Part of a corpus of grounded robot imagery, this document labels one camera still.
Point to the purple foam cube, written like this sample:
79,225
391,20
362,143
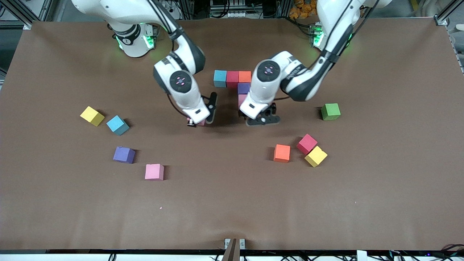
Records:
123,154
243,88

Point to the red foam cube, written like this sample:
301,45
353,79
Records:
306,143
232,79

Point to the orange foam cube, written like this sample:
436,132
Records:
281,152
244,76

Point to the light blue foam cube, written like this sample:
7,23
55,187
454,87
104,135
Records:
220,78
116,124

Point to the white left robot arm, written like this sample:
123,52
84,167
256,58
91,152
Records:
261,92

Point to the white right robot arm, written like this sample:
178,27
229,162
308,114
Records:
188,98

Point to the green foam cube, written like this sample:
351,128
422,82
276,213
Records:
330,111

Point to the yellow foam cube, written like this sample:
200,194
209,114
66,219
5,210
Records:
91,115
315,156

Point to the large table cover sheet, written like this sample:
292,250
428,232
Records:
232,199

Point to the white power strip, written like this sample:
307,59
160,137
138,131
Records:
237,14
165,5

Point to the orange snack bag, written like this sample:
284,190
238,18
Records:
302,9

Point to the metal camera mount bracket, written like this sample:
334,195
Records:
235,244

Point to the aluminium frame beam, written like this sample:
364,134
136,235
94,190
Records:
47,9
441,21

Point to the aluminium table side rail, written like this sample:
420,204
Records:
459,54

